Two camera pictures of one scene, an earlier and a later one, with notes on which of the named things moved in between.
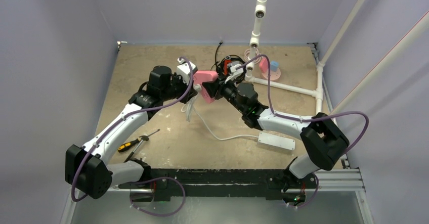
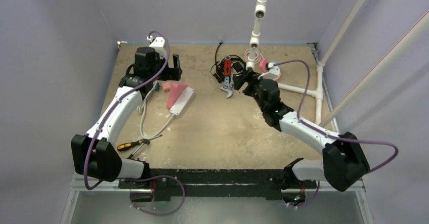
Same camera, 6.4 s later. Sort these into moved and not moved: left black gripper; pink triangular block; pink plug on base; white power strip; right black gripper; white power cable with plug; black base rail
Moved: right black gripper; white power strip; left black gripper; pink triangular block; white power cable with plug
Not moved: pink plug on base; black base rail
